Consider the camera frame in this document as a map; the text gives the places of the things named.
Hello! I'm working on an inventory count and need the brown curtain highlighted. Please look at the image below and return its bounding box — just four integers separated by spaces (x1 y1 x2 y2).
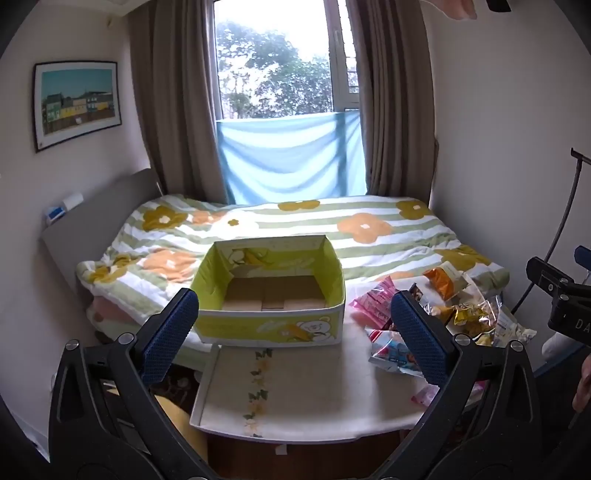
348 0 437 197
127 0 229 204

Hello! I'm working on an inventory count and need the pale pink object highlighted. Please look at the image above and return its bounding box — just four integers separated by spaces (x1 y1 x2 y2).
438 0 478 20

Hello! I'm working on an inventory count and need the white leaf print table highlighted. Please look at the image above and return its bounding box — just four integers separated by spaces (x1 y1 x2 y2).
189 318 485 439

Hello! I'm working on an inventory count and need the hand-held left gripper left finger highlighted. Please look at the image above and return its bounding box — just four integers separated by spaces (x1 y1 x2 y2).
48 287 218 480

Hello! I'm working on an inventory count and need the blue pink snack packet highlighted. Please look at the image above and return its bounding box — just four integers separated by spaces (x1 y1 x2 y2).
368 330 428 377

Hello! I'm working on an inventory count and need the floral striped blanket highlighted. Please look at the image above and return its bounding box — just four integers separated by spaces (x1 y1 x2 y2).
76 194 511 324

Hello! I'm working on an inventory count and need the yellow object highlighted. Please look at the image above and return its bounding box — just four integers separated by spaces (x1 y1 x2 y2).
154 394 208 464

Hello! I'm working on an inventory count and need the grey bed headboard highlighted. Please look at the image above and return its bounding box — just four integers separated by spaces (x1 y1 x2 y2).
41 167 160 319

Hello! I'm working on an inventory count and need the pink bed sheet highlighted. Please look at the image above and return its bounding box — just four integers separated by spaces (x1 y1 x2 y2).
87 295 204 370

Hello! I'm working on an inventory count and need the orange green snack packet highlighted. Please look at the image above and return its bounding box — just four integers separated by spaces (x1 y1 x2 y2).
422 261 474 303

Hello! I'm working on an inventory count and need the black curved rod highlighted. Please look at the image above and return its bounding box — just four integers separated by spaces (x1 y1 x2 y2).
508 148 591 315

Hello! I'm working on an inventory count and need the light blue hanging cloth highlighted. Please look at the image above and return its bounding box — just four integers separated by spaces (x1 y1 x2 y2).
216 110 368 205

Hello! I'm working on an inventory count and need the blue white tissue pack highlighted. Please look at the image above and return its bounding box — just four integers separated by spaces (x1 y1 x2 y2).
44 193 84 226

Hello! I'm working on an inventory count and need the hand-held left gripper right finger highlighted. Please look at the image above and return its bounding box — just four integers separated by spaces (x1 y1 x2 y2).
379 290 543 480

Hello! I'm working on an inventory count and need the yellow cardboard box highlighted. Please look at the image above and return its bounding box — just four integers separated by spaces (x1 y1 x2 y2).
190 234 346 347

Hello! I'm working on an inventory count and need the cream white snack packet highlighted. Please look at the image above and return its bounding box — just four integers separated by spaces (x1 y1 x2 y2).
494 305 539 347

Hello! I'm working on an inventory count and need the framed picture of houses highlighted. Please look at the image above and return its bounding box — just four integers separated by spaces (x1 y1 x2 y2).
32 60 123 154

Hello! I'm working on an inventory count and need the window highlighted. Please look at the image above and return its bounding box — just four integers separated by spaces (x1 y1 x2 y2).
213 0 361 121

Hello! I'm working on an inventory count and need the dark blue fabric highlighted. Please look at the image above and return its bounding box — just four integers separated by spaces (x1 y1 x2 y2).
534 353 580 378

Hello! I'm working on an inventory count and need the person's right hand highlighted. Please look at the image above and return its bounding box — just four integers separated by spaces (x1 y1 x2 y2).
573 357 591 412

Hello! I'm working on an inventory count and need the small pink snack packet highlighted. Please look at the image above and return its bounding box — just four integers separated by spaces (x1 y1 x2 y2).
412 384 441 407

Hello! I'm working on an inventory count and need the yellow chocolate snack packet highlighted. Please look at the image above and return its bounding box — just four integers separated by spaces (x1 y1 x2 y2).
445 302 497 344

